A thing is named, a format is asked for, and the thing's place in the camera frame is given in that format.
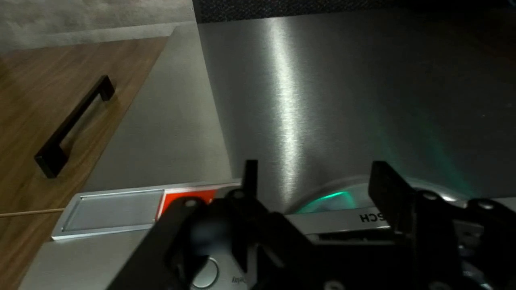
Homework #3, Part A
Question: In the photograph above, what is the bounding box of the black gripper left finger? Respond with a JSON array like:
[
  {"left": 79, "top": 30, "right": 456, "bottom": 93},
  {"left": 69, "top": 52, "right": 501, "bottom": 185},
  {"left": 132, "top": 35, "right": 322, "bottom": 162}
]
[{"left": 240, "top": 157, "right": 261, "bottom": 207}]

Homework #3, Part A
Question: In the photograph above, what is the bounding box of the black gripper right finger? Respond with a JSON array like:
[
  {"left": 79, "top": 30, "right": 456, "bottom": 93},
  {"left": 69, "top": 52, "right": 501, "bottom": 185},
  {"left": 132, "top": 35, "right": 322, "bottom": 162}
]
[{"left": 368, "top": 159, "right": 418, "bottom": 234}]

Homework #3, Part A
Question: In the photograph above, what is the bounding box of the stainless steel Bosch dishwasher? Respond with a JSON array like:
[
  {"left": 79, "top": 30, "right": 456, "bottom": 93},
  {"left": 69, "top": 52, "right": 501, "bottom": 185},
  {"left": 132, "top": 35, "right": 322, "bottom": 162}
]
[{"left": 18, "top": 0, "right": 516, "bottom": 290}]

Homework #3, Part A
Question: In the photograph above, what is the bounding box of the silver red dirty sign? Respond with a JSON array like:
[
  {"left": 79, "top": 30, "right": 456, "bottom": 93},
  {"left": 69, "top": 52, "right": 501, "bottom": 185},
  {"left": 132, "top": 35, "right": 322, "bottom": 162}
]
[{"left": 52, "top": 181, "right": 239, "bottom": 241}]

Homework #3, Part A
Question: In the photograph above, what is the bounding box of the wooden cabinet door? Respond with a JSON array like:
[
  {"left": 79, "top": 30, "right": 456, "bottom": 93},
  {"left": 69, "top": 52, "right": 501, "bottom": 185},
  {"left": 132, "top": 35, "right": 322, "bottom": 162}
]
[{"left": 0, "top": 35, "right": 169, "bottom": 217}]

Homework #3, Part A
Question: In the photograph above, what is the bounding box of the wooden drawer front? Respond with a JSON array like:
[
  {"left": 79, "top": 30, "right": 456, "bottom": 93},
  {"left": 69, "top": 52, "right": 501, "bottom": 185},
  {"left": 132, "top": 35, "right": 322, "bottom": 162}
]
[{"left": 0, "top": 209, "right": 69, "bottom": 290}]

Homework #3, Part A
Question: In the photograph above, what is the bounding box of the black cabinet door handle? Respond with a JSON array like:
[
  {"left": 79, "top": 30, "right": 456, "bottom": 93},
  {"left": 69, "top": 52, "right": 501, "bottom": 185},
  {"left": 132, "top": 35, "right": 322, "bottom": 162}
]
[{"left": 34, "top": 73, "right": 116, "bottom": 180}]

